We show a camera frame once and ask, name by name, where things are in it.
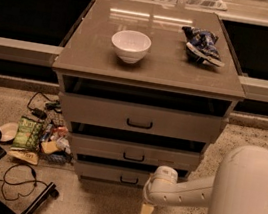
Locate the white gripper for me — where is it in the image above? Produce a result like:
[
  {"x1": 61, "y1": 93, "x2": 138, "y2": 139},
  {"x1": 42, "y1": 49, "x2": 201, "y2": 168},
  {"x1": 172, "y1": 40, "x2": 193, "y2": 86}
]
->
[{"x1": 140, "y1": 165, "x2": 178, "y2": 214}]

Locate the grey bottom drawer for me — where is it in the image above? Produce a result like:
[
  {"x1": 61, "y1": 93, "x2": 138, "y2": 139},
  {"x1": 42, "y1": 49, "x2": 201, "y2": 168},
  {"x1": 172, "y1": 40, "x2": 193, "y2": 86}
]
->
[{"x1": 74, "y1": 154, "x2": 158, "y2": 186}]

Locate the grey drawer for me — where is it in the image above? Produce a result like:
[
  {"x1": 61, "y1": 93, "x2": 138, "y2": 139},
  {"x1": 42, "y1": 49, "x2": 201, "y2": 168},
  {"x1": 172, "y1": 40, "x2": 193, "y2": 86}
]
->
[
  {"x1": 74, "y1": 154, "x2": 158, "y2": 186},
  {"x1": 54, "y1": 74, "x2": 233, "y2": 148},
  {"x1": 71, "y1": 122, "x2": 207, "y2": 170}
]

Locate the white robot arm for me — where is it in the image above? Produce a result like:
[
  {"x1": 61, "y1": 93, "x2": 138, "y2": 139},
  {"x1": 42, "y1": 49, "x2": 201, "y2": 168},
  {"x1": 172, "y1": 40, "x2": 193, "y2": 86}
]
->
[{"x1": 140, "y1": 145, "x2": 268, "y2": 214}]

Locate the grey middle drawer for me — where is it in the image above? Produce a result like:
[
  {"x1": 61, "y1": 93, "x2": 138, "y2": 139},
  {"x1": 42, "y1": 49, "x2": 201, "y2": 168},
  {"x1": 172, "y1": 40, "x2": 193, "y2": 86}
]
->
[{"x1": 71, "y1": 122, "x2": 207, "y2": 170}]

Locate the grey three-drawer cabinet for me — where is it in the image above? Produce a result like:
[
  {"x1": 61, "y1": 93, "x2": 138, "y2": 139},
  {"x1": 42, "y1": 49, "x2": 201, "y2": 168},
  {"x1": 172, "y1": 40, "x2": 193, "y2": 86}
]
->
[{"x1": 53, "y1": 0, "x2": 244, "y2": 179}]

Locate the grey top drawer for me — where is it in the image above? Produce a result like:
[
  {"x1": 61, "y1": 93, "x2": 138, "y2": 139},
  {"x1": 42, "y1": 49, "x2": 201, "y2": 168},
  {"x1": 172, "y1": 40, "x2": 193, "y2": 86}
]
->
[{"x1": 54, "y1": 74, "x2": 233, "y2": 148}]

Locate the yellow sponge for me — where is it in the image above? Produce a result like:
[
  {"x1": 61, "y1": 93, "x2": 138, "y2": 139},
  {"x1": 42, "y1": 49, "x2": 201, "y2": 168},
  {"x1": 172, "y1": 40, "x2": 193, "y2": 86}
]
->
[{"x1": 41, "y1": 141, "x2": 60, "y2": 154}]

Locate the tan snack bag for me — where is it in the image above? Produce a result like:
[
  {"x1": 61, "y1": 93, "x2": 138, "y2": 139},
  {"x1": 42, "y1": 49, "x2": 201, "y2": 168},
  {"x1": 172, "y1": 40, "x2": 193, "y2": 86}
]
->
[{"x1": 7, "y1": 150, "x2": 39, "y2": 165}]

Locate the green chip bag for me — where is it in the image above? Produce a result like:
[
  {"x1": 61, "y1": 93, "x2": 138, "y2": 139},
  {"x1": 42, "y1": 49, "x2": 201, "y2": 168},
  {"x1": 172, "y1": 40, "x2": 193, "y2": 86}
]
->
[{"x1": 11, "y1": 116, "x2": 43, "y2": 151}]

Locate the white plate on floor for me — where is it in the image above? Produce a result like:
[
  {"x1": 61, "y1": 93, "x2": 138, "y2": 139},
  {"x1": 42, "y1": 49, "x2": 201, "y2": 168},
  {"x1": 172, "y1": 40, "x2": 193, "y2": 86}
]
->
[{"x1": 0, "y1": 122, "x2": 19, "y2": 142}]

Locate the white ceramic bowl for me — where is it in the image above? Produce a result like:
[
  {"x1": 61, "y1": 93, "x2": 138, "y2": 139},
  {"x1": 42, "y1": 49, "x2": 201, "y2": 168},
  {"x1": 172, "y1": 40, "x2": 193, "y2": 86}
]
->
[{"x1": 111, "y1": 30, "x2": 151, "y2": 64}]

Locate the blue chip bag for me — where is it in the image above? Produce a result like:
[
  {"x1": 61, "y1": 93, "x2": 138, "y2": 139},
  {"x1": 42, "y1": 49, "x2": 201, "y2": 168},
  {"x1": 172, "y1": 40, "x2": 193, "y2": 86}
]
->
[{"x1": 182, "y1": 26, "x2": 225, "y2": 67}]

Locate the wire basket with snacks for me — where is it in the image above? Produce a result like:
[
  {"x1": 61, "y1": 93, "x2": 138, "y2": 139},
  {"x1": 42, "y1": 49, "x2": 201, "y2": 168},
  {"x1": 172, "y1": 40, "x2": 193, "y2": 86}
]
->
[{"x1": 39, "y1": 110, "x2": 73, "y2": 165}]

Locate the black cable on floor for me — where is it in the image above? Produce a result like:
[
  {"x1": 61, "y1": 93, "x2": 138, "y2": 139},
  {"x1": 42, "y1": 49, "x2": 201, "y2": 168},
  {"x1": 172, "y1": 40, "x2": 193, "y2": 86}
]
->
[{"x1": 0, "y1": 159, "x2": 53, "y2": 207}]

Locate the black power adapter cable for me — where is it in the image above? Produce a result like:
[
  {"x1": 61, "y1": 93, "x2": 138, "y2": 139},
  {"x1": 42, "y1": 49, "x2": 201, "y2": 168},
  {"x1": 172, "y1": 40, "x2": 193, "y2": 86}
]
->
[{"x1": 24, "y1": 89, "x2": 65, "y2": 124}]

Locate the white wire tray right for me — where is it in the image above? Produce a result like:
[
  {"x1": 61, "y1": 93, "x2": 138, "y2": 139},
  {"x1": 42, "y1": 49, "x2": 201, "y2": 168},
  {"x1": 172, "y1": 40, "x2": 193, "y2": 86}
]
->
[{"x1": 186, "y1": 0, "x2": 228, "y2": 11}]

